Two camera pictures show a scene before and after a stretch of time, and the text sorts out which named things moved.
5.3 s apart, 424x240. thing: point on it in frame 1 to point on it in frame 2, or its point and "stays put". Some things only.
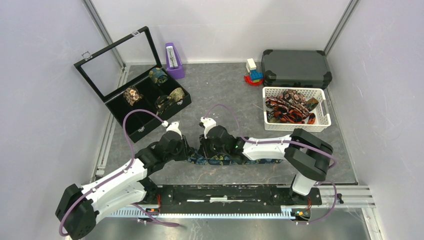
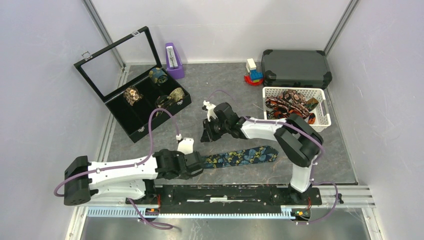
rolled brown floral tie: (132, 95) stays put
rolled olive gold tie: (177, 94) stays put
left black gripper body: (180, 153) to (186, 175)
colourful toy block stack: (255, 77) stays put
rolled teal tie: (157, 76) stays put
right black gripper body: (210, 149) to (215, 128)
